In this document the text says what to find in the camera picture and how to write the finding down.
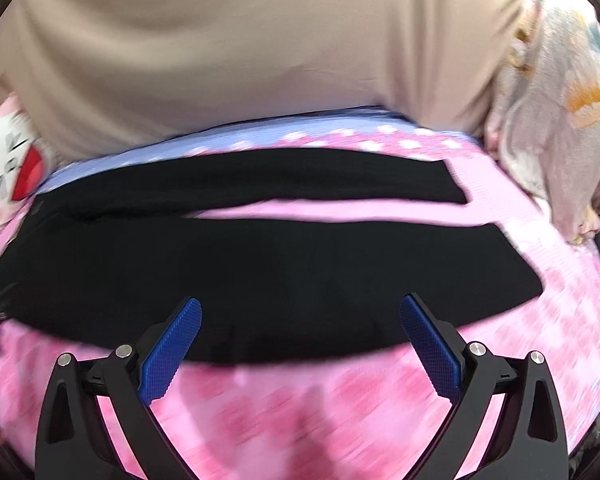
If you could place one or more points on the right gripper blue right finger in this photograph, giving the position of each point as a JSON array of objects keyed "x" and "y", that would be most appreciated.
[{"x": 529, "y": 438}]

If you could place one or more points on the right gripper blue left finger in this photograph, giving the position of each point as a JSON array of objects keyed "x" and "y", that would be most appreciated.
[{"x": 73, "y": 441}]

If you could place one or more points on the black fleece-lined pants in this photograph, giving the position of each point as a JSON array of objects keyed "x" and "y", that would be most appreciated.
[{"x": 102, "y": 258}]

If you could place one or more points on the pink rose bed sheet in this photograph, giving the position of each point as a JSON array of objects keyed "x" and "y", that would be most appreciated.
[{"x": 370, "y": 417}]

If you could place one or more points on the white cat face pillow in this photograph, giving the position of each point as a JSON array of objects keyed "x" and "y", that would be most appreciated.
[{"x": 26, "y": 159}]

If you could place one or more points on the floral pastel blanket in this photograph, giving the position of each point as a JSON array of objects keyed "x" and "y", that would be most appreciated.
[{"x": 544, "y": 124}]

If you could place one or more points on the beige curtain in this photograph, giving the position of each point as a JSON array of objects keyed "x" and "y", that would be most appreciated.
[{"x": 101, "y": 76}]

